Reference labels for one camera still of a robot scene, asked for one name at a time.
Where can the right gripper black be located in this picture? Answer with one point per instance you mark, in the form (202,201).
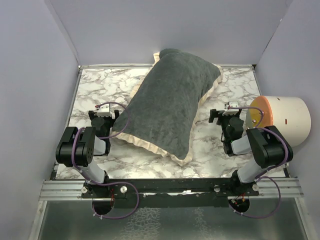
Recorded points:
(216,113)

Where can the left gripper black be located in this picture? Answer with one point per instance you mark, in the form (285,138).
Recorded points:
(93,115)

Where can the grey pillowcase with cream trim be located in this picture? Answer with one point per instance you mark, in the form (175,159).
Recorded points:
(162,112)

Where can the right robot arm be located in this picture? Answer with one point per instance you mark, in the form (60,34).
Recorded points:
(267,145)

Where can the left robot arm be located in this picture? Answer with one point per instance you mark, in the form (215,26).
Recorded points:
(77,147)

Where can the white cylindrical bin orange base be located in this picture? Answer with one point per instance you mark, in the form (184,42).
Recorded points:
(290,115)

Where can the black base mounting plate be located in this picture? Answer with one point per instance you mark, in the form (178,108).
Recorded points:
(167,192)

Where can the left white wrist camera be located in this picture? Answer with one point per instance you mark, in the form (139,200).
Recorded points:
(104,111)

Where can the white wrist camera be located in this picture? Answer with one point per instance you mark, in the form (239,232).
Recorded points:
(231,108)
(104,111)

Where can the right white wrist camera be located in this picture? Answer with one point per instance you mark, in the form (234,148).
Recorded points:
(231,108)

